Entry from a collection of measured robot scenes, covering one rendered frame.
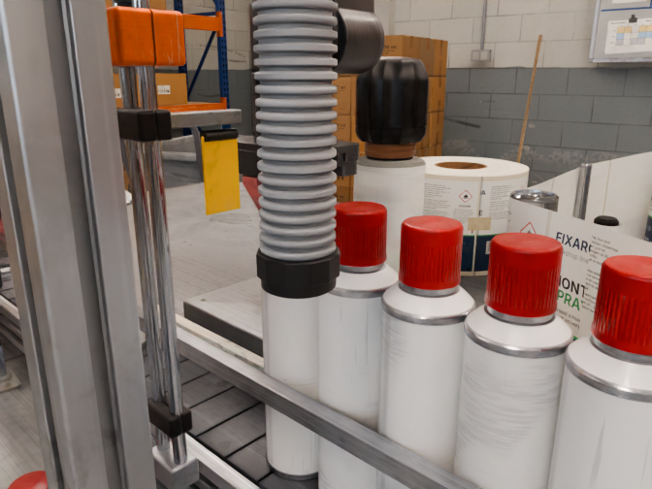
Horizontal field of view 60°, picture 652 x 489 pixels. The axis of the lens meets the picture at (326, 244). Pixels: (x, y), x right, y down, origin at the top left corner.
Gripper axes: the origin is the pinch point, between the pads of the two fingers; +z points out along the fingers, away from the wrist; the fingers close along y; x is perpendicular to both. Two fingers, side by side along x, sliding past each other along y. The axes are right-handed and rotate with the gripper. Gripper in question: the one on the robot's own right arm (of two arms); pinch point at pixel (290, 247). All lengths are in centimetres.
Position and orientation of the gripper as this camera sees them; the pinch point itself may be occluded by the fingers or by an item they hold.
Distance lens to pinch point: 49.0
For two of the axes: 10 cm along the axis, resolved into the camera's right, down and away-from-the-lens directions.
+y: -7.3, -2.0, 6.5
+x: -6.8, 2.2, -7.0
